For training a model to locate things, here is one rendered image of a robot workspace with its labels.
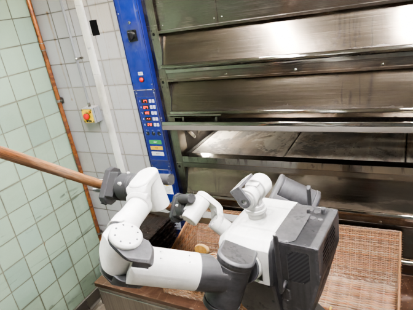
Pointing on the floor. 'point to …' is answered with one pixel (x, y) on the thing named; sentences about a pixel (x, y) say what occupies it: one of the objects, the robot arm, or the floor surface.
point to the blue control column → (139, 48)
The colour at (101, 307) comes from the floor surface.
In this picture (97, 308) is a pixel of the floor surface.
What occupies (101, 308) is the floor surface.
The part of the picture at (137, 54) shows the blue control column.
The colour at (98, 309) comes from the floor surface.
